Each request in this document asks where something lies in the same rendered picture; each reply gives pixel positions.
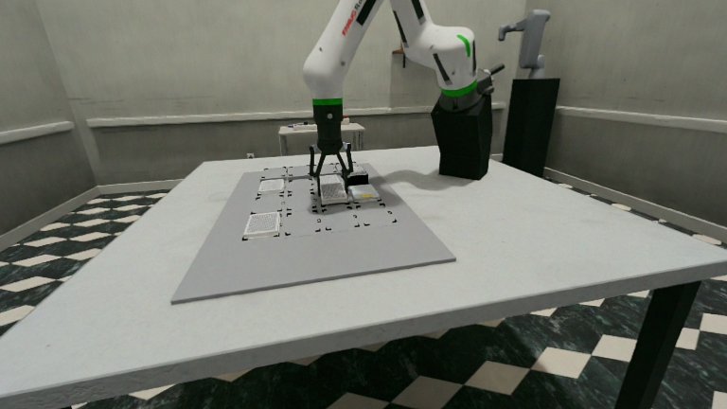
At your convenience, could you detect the clear plastic lid with yellow tape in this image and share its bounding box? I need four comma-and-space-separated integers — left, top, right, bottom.
348, 184, 380, 201

